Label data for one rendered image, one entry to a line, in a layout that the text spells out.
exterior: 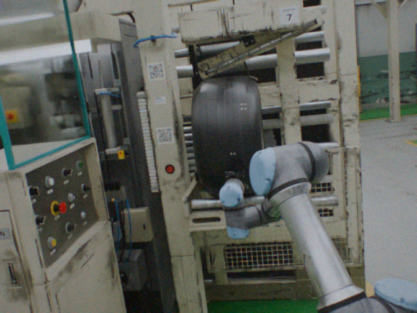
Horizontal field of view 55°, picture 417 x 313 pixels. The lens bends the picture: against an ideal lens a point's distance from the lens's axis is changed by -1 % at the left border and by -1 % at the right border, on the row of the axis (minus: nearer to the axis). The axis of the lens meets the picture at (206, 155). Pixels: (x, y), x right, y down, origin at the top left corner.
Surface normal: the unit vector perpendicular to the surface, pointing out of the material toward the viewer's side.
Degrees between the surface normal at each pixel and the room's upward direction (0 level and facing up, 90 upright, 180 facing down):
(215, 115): 60
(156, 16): 90
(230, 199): 83
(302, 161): 66
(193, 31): 90
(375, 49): 90
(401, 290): 8
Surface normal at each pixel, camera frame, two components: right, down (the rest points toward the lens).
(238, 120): -0.17, -0.20
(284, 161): 0.20, -0.45
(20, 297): -0.14, 0.22
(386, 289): 0.00, -0.99
